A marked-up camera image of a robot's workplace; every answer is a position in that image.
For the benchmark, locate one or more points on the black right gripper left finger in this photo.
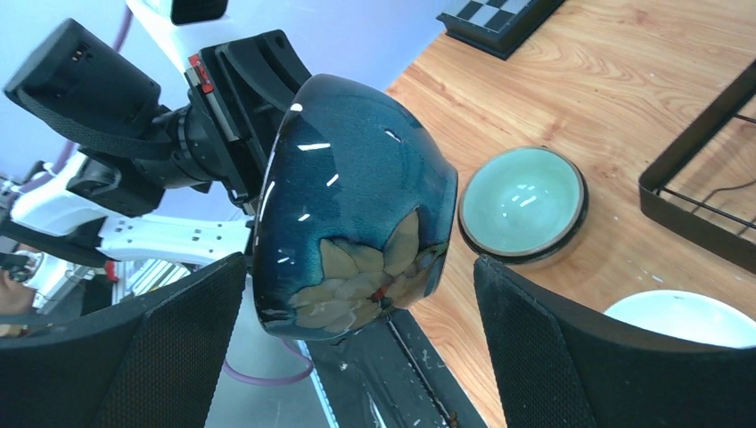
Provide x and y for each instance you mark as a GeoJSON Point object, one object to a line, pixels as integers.
{"type": "Point", "coordinates": [150, 361]}

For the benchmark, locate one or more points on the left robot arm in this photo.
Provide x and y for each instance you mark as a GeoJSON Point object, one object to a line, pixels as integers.
{"type": "Point", "coordinates": [101, 203]}

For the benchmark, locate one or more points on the white orange bowl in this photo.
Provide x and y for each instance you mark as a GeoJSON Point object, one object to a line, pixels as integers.
{"type": "Point", "coordinates": [686, 315]}

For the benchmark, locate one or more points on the black wire dish rack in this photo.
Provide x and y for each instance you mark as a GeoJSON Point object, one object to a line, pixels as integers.
{"type": "Point", "coordinates": [702, 187]}

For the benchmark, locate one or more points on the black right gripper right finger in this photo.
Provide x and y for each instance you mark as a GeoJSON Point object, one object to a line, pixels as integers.
{"type": "Point", "coordinates": [558, 363]}

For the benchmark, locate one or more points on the black white chessboard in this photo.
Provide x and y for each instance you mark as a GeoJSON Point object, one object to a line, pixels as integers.
{"type": "Point", "coordinates": [496, 27]}

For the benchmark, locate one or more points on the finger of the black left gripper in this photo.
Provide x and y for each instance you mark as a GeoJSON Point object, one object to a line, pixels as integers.
{"type": "Point", "coordinates": [261, 75]}

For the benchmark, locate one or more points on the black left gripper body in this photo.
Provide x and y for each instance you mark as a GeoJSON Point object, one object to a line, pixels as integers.
{"type": "Point", "coordinates": [204, 136]}

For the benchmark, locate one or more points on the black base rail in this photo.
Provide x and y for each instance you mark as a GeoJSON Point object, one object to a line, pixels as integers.
{"type": "Point", "coordinates": [386, 376]}

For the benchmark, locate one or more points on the black beige bowl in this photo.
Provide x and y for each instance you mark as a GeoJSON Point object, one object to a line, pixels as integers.
{"type": "Point", "coordinates": [355, 214]}

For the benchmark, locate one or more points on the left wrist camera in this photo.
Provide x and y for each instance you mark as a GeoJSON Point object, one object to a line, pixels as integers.
{"type": "Point", "coordinates": [183, 12]}

